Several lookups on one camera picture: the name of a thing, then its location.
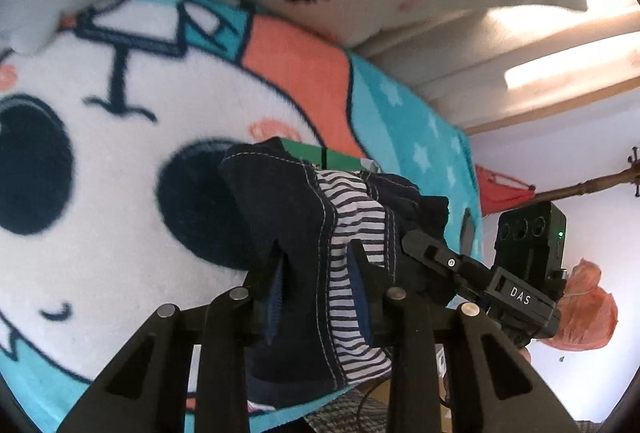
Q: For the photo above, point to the orange plastic bag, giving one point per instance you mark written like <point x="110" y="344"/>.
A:
<point x="590" y="308"/>

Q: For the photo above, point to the teal printed blanket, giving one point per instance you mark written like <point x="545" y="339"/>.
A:
<point x="150" y="138"/>

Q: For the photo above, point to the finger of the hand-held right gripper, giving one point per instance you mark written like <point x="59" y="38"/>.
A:
<point x="440" y="255"/>

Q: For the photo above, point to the navy striped frog pants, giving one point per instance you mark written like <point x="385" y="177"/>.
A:
<point x="310" y="223"/>

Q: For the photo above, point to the grey checked cloth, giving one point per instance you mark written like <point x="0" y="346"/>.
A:
<point x="335" y="415"/>

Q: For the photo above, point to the red cloth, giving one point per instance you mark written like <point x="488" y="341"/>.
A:
<point x="500" y="190"/>

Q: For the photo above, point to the wooden coat stand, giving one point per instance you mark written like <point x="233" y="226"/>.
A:
<point x="595" y="182"/>

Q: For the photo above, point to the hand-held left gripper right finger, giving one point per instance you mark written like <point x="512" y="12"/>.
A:
<point x="361" y="295"/>

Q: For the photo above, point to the beige upholstered headboard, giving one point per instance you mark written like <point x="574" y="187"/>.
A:
<point x="525" y="63"/>

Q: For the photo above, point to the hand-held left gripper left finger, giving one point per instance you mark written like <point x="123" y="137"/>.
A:
<point x="275" y="300"/>

